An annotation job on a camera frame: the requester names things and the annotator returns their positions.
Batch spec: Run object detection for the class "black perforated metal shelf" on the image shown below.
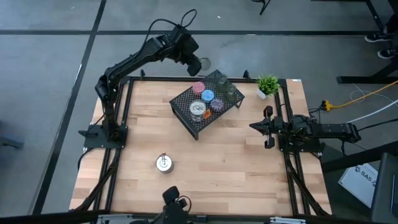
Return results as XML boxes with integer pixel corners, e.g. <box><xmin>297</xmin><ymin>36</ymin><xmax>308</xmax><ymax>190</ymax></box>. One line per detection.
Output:
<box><xmin>169</xmin><ymin>69</ymin><xmax>246</xmax><ymax>141</ymax></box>

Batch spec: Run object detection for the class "yellow cable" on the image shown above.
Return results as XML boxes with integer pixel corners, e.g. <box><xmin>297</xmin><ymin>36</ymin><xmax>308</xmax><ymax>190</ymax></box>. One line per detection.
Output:
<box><xmin>329</xmin><ymin>80</ymin><xmax>398</xmax><ymax>110</ymax></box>

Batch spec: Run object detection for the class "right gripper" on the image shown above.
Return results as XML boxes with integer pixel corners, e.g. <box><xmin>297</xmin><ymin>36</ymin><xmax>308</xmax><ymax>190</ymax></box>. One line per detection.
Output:
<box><xmin>249</xmin><ymin>105</ymin><xmax>285</xmax><ymax>149</ymax></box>

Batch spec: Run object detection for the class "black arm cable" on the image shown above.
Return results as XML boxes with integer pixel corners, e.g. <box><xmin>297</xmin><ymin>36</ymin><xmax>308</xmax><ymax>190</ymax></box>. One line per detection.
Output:
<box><xmin>141</xmin><ymin>8</ymin><xmax>198</xmax><ymax>54</ymax></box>

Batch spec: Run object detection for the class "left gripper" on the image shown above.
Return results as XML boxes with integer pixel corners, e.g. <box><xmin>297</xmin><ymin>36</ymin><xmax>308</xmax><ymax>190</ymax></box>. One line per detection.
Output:
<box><xmin>169</xmin><ymin>27</ymin><xmax>203</xmax><ymax>77</ymax></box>

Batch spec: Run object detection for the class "black aluminium table frame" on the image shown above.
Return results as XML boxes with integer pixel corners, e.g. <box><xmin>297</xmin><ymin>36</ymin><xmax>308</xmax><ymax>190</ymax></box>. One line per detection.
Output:
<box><xmin>70</xmin><ymin>70</ymin><xmax>332</xmax><ymax>224</ymax></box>

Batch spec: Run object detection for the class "white cable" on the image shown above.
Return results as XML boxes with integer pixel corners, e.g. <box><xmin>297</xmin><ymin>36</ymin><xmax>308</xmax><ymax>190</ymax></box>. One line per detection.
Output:
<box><xmin>346</xmin><ymin>83</ymin><xmax>398</xmax><ymax>124</ymax></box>

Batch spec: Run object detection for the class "black equipment case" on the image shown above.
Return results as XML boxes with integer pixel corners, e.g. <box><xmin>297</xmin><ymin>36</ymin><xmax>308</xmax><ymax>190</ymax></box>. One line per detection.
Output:
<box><xmin>369</xmin><ymin>152</ymin><xmax>398</xmax><ymax>224</ymax></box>

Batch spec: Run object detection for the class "clear glass cup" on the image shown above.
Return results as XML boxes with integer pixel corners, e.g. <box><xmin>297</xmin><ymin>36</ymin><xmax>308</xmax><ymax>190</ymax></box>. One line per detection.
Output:
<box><xmin>226</xmin><ymin>83</ymin><xmax>238</xmax><ymax>102</ymax></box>

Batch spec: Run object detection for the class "black floor bar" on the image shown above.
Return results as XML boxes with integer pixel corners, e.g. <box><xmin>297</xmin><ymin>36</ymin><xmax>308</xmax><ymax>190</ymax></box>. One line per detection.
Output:
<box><xmin>320</xmin><ymin>139</ymin><xmax>398</xmax><ymax>174</ymax></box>

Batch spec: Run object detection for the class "blue patterned candle tin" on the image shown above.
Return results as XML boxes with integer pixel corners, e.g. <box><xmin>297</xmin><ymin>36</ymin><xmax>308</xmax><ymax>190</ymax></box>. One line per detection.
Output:
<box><xmin>200</xmin><ymin>89</ymin><xmax>215</xmax><ymax>104</ymax></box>

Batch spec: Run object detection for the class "black chair base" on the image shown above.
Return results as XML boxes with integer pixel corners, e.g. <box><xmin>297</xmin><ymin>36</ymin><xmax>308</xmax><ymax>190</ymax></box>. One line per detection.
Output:
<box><xmin>251</xmin><ymin>0</ymin><xmax>272</xmax><ymax>16</ymax></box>

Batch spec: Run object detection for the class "person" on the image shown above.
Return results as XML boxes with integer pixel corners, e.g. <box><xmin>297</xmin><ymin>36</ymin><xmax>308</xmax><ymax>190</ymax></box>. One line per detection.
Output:
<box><xmin>364</xmin><ymin>14</ymin><xmax>398</xmax><ymax>60</ymax></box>

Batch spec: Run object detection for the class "green plant white pot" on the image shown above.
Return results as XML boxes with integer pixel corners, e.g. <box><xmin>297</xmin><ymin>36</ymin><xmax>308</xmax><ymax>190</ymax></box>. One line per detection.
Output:
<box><xmin>256</xmin><ymin>73</ymin><xmax>280</xmax><ymax>100</ymax></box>

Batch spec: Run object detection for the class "silver metal bar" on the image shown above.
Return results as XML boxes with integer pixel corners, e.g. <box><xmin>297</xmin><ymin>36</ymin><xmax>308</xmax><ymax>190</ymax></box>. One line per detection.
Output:
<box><xmin>269</xmin><ymin>217</ymin><xmax>307</xmax><ymax>224</ymax></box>

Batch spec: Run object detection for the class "white cardboard box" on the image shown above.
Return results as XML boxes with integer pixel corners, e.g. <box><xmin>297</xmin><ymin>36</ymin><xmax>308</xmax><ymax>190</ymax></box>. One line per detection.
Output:
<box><xmin>337</xmin><ymin>163</ymin><xmax>379</xmax><ymax>208</ymax></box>

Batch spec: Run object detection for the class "black floor cable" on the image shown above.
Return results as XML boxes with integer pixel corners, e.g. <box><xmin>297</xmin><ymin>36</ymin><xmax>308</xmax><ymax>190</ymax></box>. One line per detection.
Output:
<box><xmin>357</xmin><ymin>118</ymin><xmax>398</xmax><ymax>131</ymax></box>

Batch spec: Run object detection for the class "silver candle can orange tag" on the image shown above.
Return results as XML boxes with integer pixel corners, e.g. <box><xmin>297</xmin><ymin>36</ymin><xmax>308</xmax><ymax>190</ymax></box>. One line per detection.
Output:
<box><xmin>155</xmin><ymin>152</ymin><xmax>175</xmax><ymax>174</ymax></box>
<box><xmin>189</xmin><ymin>99</ymin><xmax>213</xmax><ymax>123</ymax></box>

